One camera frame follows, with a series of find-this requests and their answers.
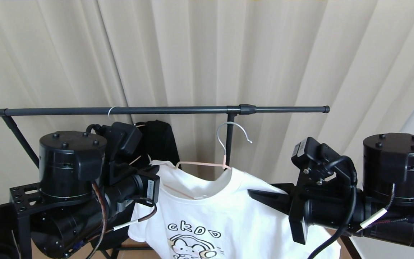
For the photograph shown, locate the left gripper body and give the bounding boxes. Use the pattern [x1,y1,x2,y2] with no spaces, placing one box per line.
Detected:
[31,174,161,258]

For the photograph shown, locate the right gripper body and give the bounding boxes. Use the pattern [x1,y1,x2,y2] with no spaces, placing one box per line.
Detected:
[289,180,414,249]

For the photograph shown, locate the white garment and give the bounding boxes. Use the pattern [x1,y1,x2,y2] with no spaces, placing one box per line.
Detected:
[128,160,341,259]

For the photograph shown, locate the pink clothes hanger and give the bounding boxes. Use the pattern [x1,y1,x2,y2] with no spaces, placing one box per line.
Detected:
[175,122,253,172]
[107,106,147,167]

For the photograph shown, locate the black drawstring shorts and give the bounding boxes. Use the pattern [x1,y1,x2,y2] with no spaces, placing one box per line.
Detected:
[92,121,181,252]

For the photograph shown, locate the black clothes rack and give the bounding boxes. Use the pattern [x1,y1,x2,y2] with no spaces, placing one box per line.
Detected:
[0,104,331,259]

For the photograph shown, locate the white curtain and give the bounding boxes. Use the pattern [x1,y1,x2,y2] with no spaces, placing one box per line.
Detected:
[0,0,414,205]

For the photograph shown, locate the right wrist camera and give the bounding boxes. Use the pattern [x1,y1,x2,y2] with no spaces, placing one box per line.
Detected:
[291,137,358,187]

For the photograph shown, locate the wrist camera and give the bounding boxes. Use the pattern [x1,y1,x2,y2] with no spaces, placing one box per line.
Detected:
[291,137,358,187]
[101,122,143,186]

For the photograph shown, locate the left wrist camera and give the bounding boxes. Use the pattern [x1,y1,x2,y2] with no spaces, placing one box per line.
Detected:
[101,122,143,186]

